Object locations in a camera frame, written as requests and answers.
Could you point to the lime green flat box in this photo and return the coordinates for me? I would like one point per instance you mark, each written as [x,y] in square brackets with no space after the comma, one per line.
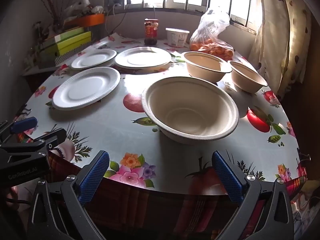
[73,43]

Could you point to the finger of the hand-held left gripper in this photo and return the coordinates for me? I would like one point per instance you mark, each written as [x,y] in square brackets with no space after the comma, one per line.
[56,135]
[23,125]

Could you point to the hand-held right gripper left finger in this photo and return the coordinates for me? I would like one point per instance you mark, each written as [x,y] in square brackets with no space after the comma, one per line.
[93,177]

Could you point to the fruit print tablecloth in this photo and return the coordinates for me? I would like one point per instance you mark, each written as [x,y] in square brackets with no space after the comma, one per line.
[120,132]

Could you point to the beige paper bowl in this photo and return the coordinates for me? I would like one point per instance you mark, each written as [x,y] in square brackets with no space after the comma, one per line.
[190,107]
[246,77]
[203,65]

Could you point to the green boxes stack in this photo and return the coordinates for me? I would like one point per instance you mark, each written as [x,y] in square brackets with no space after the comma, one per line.
[46,68]

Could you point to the cream spotted curtain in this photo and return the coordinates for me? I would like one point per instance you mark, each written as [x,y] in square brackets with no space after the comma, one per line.
[280,35]

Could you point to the dried branch bouquet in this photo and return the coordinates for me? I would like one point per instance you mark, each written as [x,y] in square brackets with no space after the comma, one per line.
[53,2]

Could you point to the red label sauce jar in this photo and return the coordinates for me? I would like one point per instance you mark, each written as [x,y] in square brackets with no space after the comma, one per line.
[151,31]

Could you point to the white foam plate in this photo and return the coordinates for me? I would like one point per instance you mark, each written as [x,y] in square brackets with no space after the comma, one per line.
[85,88]
[142,57]
[93,58]

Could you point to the orange plastic tray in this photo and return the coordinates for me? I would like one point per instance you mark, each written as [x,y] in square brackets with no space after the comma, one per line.
[87,20]

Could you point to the plastic bag of oranges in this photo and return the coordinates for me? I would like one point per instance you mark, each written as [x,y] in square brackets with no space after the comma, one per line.
[212,48]

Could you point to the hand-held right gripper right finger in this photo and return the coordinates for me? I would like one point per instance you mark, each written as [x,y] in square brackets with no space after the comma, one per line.
[227,177]

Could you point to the white plastic bag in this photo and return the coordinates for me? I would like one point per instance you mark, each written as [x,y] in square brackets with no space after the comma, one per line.
[80,5]

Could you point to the black binder clip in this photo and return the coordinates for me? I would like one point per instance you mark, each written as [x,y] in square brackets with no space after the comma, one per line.
[303,156]

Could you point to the green white flat box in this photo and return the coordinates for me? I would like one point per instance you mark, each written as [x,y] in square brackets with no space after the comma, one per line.
[62,36]

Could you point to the white plastic tub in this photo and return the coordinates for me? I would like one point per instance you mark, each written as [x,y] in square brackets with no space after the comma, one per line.
[177,37]

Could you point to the red plaid cloth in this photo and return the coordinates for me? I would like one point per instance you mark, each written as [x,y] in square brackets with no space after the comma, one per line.
[150,210]

